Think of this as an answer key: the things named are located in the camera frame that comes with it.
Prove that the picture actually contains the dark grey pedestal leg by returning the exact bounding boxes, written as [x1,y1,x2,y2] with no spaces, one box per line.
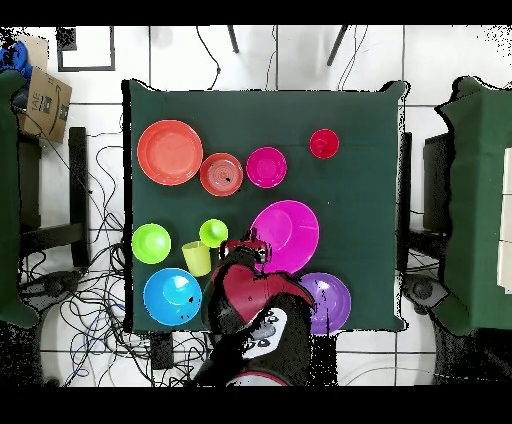
[17,269,83,305]
[401,271,449,317]

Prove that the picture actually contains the cardboard box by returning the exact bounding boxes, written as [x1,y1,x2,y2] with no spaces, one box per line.
[17,66,73,144]

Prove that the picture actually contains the small crimson pink bowl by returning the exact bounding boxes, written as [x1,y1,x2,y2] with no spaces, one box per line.
[245,146,288,190]

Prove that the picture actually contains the black chair frame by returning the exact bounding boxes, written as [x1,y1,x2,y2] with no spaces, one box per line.
[17,126,91,270]

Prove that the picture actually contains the large magenta bowl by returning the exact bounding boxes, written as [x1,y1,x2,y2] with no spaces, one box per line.
[249,199,321,276]

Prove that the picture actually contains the purple bowl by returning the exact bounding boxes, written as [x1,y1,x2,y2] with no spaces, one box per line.
[297,271,352,335]

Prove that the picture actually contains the tangle of black cables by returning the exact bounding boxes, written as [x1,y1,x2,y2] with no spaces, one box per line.
[17,131,209,387]

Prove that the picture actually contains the green cloth side table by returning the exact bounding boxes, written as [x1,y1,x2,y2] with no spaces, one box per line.
[0,69,41,329]
[433,76,512,336]

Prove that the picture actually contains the small green bowl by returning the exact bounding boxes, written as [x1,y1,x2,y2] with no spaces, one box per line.
[130,222,173,266]

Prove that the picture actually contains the red cup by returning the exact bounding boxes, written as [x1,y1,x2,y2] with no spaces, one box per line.
[308,128,341,160]

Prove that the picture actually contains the black cable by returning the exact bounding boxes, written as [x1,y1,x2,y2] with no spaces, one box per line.
[195,25,222,91]

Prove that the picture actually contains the small orange bowl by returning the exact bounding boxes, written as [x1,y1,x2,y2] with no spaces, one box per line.
[198,152,245,198]

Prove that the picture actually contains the black square floor frame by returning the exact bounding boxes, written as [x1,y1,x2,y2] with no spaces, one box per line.
[56,25,116,73]

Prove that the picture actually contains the blue bowl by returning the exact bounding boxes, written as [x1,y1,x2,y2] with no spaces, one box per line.
[142,266,204,327]

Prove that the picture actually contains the white box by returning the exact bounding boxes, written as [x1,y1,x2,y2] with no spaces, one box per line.
[496,146,512,295]

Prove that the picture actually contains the yellow cup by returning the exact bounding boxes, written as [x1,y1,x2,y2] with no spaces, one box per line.
[181,240,212,278]

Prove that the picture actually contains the lime green cup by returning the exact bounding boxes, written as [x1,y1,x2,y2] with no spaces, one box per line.
[198,218,230,250]

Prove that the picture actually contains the blue object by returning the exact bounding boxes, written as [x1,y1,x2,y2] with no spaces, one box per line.
[0,39,33,81]

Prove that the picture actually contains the dark green tablecloth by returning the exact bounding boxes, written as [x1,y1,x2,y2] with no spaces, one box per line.
[121,78,411,334]

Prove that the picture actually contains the large orange bowl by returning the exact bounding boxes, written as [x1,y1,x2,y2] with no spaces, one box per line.
[136,118,205,187]

